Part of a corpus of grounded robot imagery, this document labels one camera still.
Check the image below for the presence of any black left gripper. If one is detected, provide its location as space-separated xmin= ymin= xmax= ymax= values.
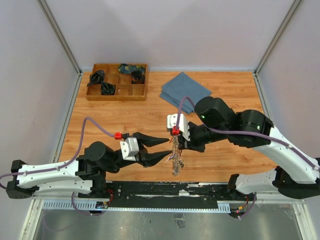
xmin=106 ymin=132 xmax=174 ymax=173

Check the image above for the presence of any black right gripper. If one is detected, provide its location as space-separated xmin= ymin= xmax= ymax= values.
xmin=177 ymin=121 xmax=229 ymax=153

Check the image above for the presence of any metal disc with keyrings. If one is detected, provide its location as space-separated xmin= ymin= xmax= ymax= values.
xmin=168 ymin=135 xmax=184 ymax=177

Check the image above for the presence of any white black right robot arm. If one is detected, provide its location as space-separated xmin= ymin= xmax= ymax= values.
xmin=178 ymin=96 xmax=320 ymax=200

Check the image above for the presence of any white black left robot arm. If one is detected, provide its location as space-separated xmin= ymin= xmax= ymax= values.
xmin=5 ymin=132 xmax=172 ymax=199

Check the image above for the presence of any folded blue cloth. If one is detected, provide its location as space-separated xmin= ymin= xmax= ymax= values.
xmin=159 ymin=72 xmax=212 ymax=109

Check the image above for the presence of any wooden compartment tray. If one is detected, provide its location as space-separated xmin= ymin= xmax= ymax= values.
xmin=86 ymin=63 xmax=149 ymax=101

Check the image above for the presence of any dark rolled cloth middle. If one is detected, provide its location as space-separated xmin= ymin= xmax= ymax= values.
xmin=100 ymin=82 xmax=116 ymax=96

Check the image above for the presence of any dark rolled cloth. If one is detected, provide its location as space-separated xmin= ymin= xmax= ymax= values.
xmin=86 ymin=69 xmax=105 ymax=87
xmin=100 ymin=82 xmax=116 ymax=96
xmin=130 ymin=70 xmax=145 ymax=84

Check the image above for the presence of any dark rolled cloth right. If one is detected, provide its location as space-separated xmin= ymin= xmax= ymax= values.
xmin=130 ymin=70 xmax=145 ymax=84

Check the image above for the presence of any blue yellow patterned cloth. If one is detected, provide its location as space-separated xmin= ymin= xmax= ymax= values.
xmin=117 ymin=63 xmax=146 ymax=75

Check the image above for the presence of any dark rolled cloth left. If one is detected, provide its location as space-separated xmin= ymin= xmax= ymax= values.
xmin=86 ymin=69 xmax=105 ymax=87

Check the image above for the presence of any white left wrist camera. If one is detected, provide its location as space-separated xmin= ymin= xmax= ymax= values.
xmin=114 ymin=132 xmax=140 ymax=162

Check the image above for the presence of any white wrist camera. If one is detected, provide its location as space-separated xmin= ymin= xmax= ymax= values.
xmin=114 ymin=132 xmax=140 ymax=162
xmin=166 ymin=113 xmax=190 ymax=141

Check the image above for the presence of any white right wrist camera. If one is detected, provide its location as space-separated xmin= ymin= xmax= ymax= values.
xmin=166 ymin=113 xmax=190 ymax=141

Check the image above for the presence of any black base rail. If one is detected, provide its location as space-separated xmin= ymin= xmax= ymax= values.
xmin=77 ymin=180 xmax=251 ymax=213

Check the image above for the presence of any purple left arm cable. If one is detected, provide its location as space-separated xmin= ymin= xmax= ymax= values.
xmin=0 ymin=116 xmax=116 ymax=217

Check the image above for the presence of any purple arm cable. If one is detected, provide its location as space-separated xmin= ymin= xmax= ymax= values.
xmin=0 ymin=116 xmax=116 ymax=217
xmin=176 ymin=96 xmax=320 ymax=171

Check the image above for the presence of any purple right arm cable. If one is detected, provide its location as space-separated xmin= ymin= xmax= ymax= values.
xmin=176 ymin=96 xmax=320 ymax=171

